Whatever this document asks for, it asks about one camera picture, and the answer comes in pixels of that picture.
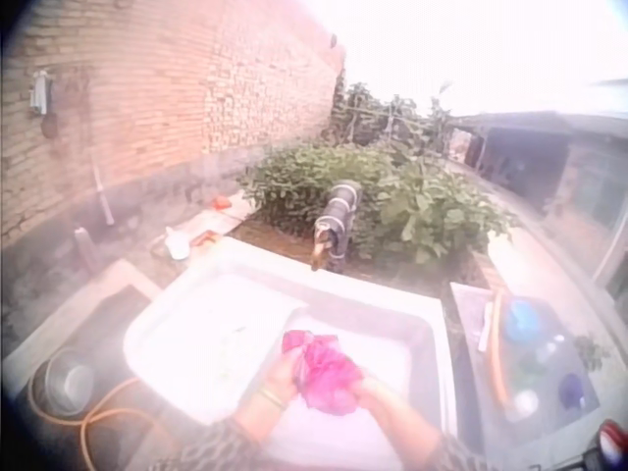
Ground red black object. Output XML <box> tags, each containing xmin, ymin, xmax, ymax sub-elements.
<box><xmin>586</xmin><ymin>419</ymin><xmax>628</xmax><ymax>471</ymax></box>

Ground dark roofed shed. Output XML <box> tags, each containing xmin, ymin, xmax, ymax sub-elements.
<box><xmin>448</xmin><ymin>111</ymin><xmax>628</xmax><ymax>207</ymax></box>

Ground wrapped water tap pipe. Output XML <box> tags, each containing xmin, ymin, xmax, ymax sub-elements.
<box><xmin>310</xmin><ymin>180</ymin><xmax>364</xmax><ymax>274</ymax></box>

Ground metal bowl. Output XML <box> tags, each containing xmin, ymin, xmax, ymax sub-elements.
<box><xmin>42</xmin><ymin>348</ymin><xmax>96</xmax><ymax>418</ymax></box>

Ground white wash basin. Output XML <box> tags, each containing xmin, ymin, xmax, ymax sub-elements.
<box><xmin>122</xmin><ymin>235</ymin><xmax>460</xmax><ymax>471</ymax></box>

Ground grey wall box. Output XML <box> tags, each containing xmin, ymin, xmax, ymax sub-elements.
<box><xmin>28</xmin><ymin>70</ymin><xmax>55</xmax><ymax>118</ymax></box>

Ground white plastic jug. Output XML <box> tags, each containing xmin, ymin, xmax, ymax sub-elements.
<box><xmin>164</xmin><ymin>225</ymin><xmax>191</xmax><ymax>261</ymax></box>

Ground person's left hand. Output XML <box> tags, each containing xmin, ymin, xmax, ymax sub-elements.
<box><xmin>262</xmin><ymin>346</ymin><xmax>308</xmax><ymax>404</ymax></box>

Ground white pipe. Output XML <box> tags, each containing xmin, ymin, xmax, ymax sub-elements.
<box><xmin>90</xmin><ymin>155</ymin><xmax>116</xmax><ymax>228</ymax></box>

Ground pink cloth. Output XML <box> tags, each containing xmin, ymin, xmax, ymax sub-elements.
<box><xmin>280</xmin><ymin>329</ymin><xmax>368</xmax><ymax>414</ymax></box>

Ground green garden plants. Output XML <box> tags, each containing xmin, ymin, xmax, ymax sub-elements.
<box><xmin>237</xmin><ymin>80</ymin><xmax>516</xmax><ymax>264</ymax></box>

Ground person's right hand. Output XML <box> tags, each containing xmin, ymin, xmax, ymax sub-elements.
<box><xmin>348</xmin><ymin>373</ymin><xmax>404</xmax><ymax>414</ymax></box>

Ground orange hose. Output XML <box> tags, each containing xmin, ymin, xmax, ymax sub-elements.
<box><xmin>26</xmin><ymin>358</ymin><xmax>163</xmax><ymax>455</ymax></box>

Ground grey tub of items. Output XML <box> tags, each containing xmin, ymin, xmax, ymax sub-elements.
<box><xmin>449</xmin><ymin>281</ymin><xmax>602</xmax><ymax>438</ymax></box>

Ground gold bracelet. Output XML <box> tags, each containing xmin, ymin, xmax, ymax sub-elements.
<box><xmin>258</xmin><ymin>387</ymin><xmax>288</xmax><ymax>409</ymax></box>

